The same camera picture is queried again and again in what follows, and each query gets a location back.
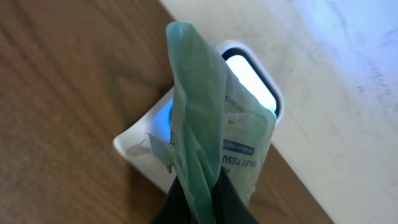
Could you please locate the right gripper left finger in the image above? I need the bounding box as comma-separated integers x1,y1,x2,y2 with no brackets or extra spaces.
151,177,192,224

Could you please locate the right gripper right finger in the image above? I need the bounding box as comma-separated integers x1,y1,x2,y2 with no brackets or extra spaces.
213,169,259,224

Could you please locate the teal tissue packet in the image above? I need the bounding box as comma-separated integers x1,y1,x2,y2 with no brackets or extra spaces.
149,22,277,223

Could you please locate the white barcode scanner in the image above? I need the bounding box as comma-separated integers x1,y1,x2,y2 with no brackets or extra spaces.
113,40,285,193

